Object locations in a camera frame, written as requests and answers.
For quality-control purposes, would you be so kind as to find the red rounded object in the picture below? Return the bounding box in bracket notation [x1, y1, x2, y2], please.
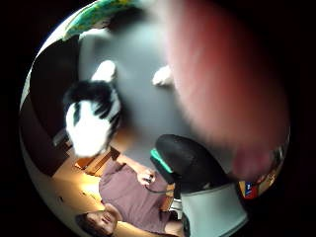
[164, 0, 291, 182]

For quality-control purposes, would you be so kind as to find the person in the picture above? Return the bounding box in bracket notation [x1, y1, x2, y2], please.
[74, 153, 186, 237]

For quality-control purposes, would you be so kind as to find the colourful box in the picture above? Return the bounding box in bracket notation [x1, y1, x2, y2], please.
[238, 141, 288, 200]

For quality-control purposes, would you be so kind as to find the small white object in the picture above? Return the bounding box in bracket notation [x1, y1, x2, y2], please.
[151, 64, 175, 88]

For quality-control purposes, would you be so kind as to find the wooden chair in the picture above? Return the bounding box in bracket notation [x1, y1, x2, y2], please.
[74, 146, 121, 178]

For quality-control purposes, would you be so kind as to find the black and white soft toy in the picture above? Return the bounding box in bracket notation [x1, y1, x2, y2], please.
[62, 59, 122, 158]

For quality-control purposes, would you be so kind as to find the dark brown cabinet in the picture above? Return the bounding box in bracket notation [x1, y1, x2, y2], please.
[19, 35, 81, 178]

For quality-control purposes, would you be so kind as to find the green patterned cloth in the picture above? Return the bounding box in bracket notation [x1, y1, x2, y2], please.
[62, 0, 141, 41]

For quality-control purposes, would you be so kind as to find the thin black cable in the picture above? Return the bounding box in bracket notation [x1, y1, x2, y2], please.
[143, 184, 176, 195]

